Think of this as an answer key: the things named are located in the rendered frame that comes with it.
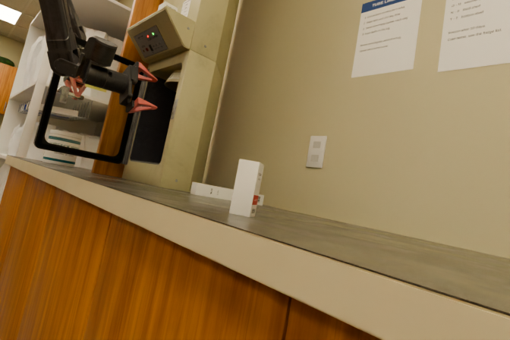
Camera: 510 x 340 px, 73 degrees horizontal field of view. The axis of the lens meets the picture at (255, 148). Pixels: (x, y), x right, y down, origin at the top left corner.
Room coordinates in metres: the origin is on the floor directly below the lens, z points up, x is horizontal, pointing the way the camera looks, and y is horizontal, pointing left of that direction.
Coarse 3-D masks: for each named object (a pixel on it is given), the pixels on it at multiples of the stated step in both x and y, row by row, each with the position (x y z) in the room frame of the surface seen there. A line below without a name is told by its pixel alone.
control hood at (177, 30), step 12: (156, 12) 1.08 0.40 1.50; (168, 12) 1.04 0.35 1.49; (144, 24) 1.17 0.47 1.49; (156, 24) 1.12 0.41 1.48; (168, 24) 1.07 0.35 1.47; (180, 24) 1.07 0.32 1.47; (192, 24) 1.10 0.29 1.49; (132, 36) 1.27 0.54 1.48; (168, 36) 1.11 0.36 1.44; (180, 36) 1.08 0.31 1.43; (168, 48) 1.16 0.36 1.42; (180, 48) 1.12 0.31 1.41; (144, 60) 1.32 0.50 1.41; (156, 60) 1.28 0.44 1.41
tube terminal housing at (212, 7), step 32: (192, 0) 1.16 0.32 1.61; (224, 0) 1.17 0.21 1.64; (224, 32) 1.22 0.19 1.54; (160, 64) 1.26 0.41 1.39; (192, 64) 1.12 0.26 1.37; (224, 64) 1.34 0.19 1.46; (192, 96) 1.14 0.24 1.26; (192, 128) 1.16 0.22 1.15; (128, 160) 1.33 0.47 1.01; (192, 160) 1.17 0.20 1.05
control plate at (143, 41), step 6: (150, 30) 1.16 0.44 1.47; (156, 30) 1.14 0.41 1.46; (138, 36) 1.24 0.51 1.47; (144, 36) 1.21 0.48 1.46; (150, 36) 1.19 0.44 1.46; (156, 36) 1.16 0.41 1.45; (138, 42) 1.27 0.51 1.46; (144, 42) 1.24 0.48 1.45; (150, 42) 1.21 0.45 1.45; (156, 42) 1.18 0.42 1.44; (162, 42) 1.16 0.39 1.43; (144, 48) 1.26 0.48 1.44; (156, 48) 1.20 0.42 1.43; (162, 48) 1.18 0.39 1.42; (144, 54) 1.29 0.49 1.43; (150, 54) 1.26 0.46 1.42
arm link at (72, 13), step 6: (66, 0) 1.15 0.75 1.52; (72, 6) 1.18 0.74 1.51; (72, 12) 1.17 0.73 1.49; (72, 18) 1.18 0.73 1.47; (78, 18) 1.22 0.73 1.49; (72, 24) 1.18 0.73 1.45; (78, 24) 1.20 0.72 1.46; (78, 30) 1.19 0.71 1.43; (78, 36) 1.20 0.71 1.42; (84, 36) 1.24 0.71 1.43
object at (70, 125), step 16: (80, 48) 1.15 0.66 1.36; (112, 64) 1.24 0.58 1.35; (64, 80) 1.13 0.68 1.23; (80, 80) 1.17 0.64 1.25; (80, 96) 1.18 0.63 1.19; (96, 96) 1.22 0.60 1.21; (112, 96) 1.26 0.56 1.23; (64, 112) 1.15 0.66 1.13; (80, 112) 1.19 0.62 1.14; (96, 112) 1.23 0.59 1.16; (112, 112) 1.27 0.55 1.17; (48, 128) 1.13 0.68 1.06; (64, 128) 1.16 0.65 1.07; (80, 128) 1.20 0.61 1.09; (96, 128) 1.24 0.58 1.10; (112, 128) 1.28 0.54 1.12; (64, 144) 1.17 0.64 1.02; (80, 144) 1.21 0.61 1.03; (96, 144) 1.25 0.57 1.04; (112, 144) 1.29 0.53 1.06
